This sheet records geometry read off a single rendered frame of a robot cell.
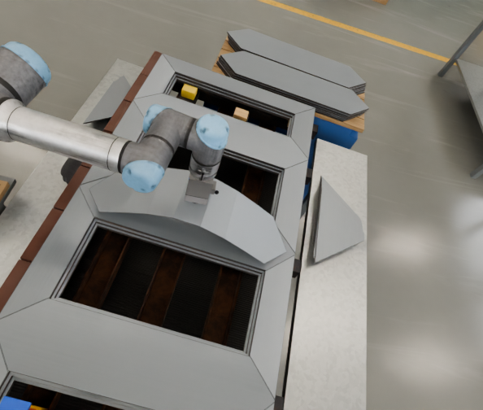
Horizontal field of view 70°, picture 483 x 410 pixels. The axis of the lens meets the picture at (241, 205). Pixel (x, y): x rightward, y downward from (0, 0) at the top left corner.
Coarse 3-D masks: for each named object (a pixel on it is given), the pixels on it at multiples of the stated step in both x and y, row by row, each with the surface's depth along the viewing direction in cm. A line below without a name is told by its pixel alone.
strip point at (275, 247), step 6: (270, 228) 115; (276, 228) 118; (270, 234) 114; (276, 234) 117; (270, 240) 113; (276, 240) 116; (270, 246) 112; (276, 246) 115; (282, 246) 117; (270, 252) 112; (276, 252) 114; (282, 252) 116; (264, 258) 109; (270, 258) 111
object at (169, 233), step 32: (224, 96) 155; (288, 128) 153; (256, 160) 137; (96, 224) 108; (128, 224) 109; (160, 224) 111; (224, 256) 111; (288, 256) 116; (64, 288) 97; (256, 288) 110; (128, 320) 95; (32, 384) 83
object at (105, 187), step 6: (114, 174) 113; (102, 180) 113; (108, 180) 112; (114, 180) 111; (102, 186) 111; (108, 186) 110; (96, 192) 110; (102, 192) 109; (108, 192) 108; (96, 198) 108; (102, 198) 107; (96, 204) 106; (102, 204) 105
